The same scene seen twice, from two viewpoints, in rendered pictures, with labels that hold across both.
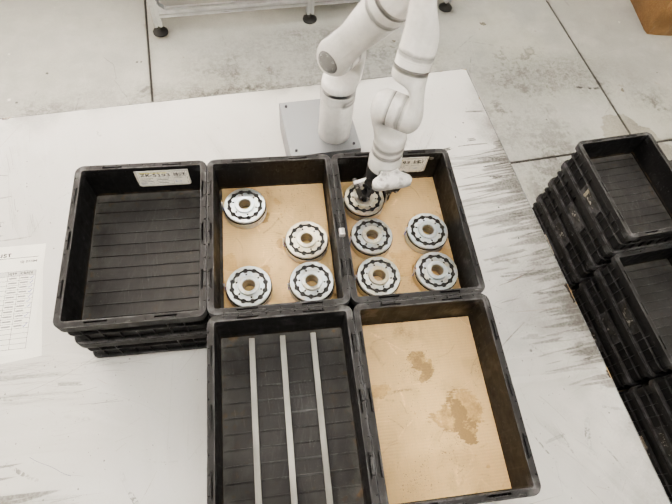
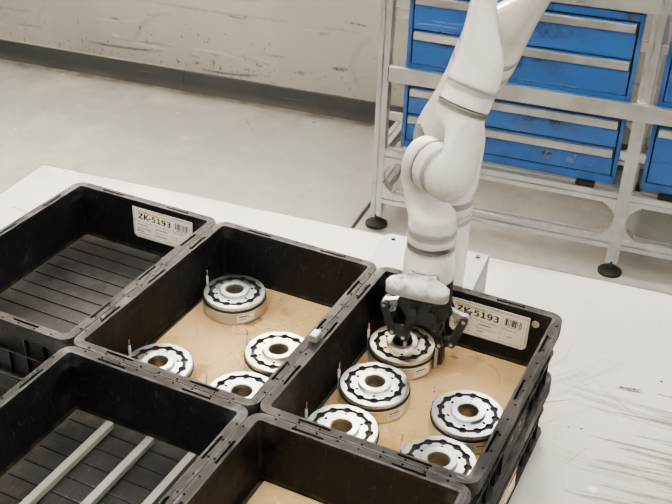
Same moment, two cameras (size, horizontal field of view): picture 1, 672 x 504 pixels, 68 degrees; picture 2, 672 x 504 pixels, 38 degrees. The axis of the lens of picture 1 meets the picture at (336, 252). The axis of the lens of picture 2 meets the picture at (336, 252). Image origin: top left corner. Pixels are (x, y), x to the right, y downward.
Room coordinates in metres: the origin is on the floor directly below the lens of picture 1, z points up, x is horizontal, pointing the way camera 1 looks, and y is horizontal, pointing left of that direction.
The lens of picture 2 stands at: (-0.29, -0.75, 1.76)
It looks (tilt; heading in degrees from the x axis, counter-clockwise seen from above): 31 degrees down; 40
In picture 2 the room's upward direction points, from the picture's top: 2 degrees clockwise
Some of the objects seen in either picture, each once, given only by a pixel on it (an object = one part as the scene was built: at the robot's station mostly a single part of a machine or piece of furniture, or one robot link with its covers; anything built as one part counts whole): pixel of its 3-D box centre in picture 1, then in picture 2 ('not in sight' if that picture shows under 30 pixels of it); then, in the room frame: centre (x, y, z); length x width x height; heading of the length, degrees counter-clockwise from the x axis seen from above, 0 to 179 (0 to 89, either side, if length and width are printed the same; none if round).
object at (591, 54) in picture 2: not in sight; (513, 86); (2.34, 0.73, 0.60); 0.72 x 0.03 x 0.56; 110
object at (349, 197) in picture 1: (364, 198); (402, 344); (0.72, -0.05, 0.86); 0.10 x 0.10 x 0.01
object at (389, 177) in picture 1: (388, 161); (426, 262); (0.71, -0.09, 1.02); 0.11 x 0.09 x 0.06; 21
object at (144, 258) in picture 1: (144, 249); (78, 283); (0.48, 0.44, 0.87); 0.40 x 0.30 x 0.11; 15
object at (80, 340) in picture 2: (274, 229); (235, 307); (0.56, 0.15, 0.92); 0.40 x 0.30 x 0.02; 15
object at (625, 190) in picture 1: (604, 215); not in sight; (1.14, -0.99, 0.37); 0.40 x 0.30 x 0.45; 20
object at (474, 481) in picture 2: (402, 221); (420, 365); (0.63, -0.14, 0.92); 0.40 x 0.30 x 0.02; 15
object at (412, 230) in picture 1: (427, 230); (467, 414); (0.65, -0.22, 0.86); 0.10 x 0.10 x 0.01
